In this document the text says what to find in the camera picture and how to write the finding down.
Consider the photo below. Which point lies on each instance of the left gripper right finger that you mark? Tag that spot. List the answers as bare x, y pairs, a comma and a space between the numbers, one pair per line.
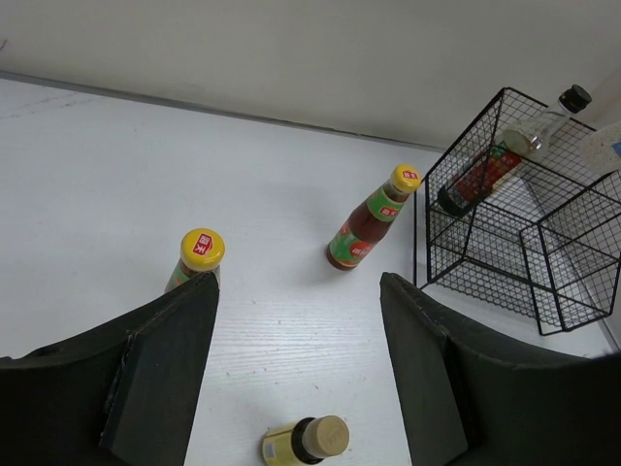
470, 395

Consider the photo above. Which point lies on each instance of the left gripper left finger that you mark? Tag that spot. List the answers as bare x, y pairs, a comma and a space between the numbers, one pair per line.
122, 393

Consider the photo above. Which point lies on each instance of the tall clear black-cap bottle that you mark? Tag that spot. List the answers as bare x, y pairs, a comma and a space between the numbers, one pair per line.
524, 139

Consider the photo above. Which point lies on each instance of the white jar silver lid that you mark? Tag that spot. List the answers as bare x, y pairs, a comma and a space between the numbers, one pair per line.
601, 149

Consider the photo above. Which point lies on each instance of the yellow-cap sauce bottle left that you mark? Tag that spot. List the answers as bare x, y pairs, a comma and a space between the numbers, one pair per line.
201, 251

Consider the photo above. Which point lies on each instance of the yellow-cap sauce bottle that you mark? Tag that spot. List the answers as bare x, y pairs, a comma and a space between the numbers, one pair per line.
201, 251
368, 224

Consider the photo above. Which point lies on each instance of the small yellow bottle centre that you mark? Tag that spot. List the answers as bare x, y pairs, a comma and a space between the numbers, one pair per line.
308, 441

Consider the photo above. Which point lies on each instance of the yellow-cap sauce bottle right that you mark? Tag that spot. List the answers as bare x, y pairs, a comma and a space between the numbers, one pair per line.
368, 224

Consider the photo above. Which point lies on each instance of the black wire mesh rack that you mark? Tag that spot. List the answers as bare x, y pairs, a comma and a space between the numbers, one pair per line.
546, 243

